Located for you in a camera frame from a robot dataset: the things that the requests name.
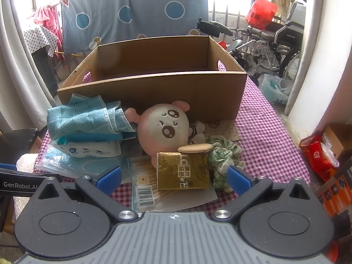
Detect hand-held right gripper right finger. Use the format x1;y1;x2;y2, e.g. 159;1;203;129
213;165;317;224

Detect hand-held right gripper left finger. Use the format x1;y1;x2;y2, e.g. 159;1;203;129
31;166;138;224

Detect white blue wet wipes pack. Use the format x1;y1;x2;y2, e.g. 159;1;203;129
50;133;123;159

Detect blue face mask pack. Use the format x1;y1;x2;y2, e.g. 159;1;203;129
41;142;130;180

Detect gold tissue pack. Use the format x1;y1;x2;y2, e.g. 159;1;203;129
156;151;213;191

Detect clear plastic zip bag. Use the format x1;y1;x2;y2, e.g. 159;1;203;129
127;156;218;207

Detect teal towel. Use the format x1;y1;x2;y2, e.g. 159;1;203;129
46;93;138;141

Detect pink round plush toy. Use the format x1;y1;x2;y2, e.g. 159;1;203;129
125;101;207;169

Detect brown cardboard box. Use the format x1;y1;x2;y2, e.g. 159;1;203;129
57;35;248;122

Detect white fluffy cushion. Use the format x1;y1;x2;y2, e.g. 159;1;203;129
16;152;39;171

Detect black padded chair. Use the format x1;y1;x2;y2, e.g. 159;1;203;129
0;127;39;155

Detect green white scrunchie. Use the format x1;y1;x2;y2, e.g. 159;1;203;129
205;135;246;193

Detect red snack packets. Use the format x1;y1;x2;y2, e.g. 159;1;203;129
298;134;340;182

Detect white plastic bag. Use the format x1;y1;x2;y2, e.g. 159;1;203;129
260;74;293;105

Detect orange black carton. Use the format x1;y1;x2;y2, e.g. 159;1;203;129
316;159;352;226

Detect small brown carton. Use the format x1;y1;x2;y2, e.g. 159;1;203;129
321;123;352;158

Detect cream curtain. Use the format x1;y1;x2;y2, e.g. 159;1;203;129
284;0;323;116
0;0;60;133

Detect yellow drying rack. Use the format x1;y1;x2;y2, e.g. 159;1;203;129
54;50;86;59

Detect white polka dot cloth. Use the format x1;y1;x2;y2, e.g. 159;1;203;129
23;26;63;59

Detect black silver wheelchair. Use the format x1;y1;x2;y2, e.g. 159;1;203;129
196;1;308;86

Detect pink ruffled garment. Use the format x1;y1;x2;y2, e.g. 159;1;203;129
32;3;63;48

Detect blue patterned bedsheet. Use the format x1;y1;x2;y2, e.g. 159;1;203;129
60;0;210;57

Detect metal window railing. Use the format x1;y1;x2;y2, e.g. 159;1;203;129
208;0;249;35

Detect large red plastic bag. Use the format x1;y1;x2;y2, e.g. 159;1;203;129
245;0;278;31

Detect beige hanging towel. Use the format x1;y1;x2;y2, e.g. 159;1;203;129
272;0;295;17

